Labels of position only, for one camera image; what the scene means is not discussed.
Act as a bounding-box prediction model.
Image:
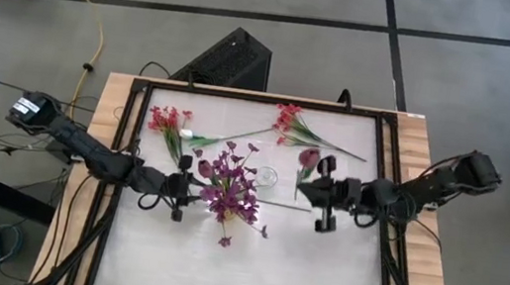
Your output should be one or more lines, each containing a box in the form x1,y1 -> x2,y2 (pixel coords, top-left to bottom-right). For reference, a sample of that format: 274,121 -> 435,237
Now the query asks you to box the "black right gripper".
291,151 -> 367,238

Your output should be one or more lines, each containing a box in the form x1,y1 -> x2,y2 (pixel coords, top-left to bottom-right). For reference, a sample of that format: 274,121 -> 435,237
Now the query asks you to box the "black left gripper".
158,151 -> 212,226

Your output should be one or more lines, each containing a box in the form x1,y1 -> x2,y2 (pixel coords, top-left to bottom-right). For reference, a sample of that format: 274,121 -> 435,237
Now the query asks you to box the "dark red rose stem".
291,144 -> 323,205

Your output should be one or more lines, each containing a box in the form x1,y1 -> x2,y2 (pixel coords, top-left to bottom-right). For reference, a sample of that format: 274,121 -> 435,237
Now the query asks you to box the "white artificial tulip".
176,112 -> 280,161

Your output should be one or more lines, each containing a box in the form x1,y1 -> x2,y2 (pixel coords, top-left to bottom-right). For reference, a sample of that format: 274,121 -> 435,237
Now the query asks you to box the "red artificial flower bunch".
141,103 -> 195,167
269,101 -> 374,163

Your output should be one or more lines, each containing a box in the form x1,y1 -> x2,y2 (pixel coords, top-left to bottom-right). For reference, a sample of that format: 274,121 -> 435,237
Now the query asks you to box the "clear embossed glass vase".
255,164 -> 281,192

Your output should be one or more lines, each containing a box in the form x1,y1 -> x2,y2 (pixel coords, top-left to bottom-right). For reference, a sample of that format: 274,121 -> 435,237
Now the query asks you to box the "purple artificial flower bunch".
180,135 -> 281,254

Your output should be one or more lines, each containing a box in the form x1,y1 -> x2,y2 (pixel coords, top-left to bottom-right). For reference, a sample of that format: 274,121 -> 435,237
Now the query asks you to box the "black computer tower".
168,18 -> 276,94

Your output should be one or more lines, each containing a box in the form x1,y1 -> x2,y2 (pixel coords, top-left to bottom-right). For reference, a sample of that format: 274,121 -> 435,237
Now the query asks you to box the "black left wrist camera cable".
136,185 -> 164,214

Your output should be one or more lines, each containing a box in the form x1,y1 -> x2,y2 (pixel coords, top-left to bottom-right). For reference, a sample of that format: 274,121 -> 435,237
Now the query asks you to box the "black table frame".
27,62 -> 484,285

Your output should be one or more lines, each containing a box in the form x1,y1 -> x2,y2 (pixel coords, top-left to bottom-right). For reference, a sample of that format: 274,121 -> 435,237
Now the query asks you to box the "yellow floor cable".
23,0 -> 111,124

